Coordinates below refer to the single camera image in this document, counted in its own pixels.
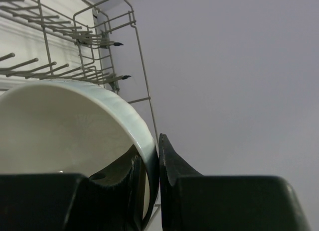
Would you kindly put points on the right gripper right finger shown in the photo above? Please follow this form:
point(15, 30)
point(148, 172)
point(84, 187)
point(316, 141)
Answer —
point(191, 201)

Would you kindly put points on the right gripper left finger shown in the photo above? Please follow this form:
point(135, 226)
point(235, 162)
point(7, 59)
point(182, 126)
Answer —
point(70, 202)

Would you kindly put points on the white bowl stack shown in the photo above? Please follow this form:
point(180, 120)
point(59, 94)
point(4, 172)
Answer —
point(69, 126)

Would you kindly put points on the grey wire dish rack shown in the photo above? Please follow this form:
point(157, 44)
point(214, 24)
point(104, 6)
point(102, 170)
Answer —
point(61, 39)

